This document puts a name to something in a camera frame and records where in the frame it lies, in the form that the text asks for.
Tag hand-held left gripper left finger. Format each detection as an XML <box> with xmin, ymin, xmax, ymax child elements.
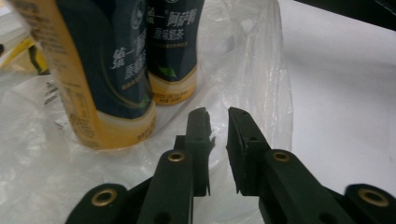
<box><xmin>173</xmin><ymin>106</ymin><xmax>217</xmax><ymax>198</ymax></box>

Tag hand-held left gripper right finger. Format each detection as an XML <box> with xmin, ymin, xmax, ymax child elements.
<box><xmin>225</xmin><ymin>106</ymin><xmax>273</xmax><ymax>197</ymax></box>

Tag navy and orange drink bottle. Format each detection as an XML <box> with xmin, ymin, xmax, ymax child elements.
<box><xmin>145</xmin><ymin>0</ymin><xmax>206</xmax><ymax>106</ymax></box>
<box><xmin>8</xmin><ymin>0</ymin><xmax>158</xmax><ymax>151</ymax></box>

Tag clear plastic bag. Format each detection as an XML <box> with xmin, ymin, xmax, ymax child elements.
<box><xmin>0</xmin><ymin>0</ymin><xmax>294</xmax><ymax>224</ymax></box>

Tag yellow packet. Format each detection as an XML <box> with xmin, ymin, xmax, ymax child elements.
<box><xmin>0</xmin><ymin>36</ymin><xmax>50</xmax><ymax>77</ymax></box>

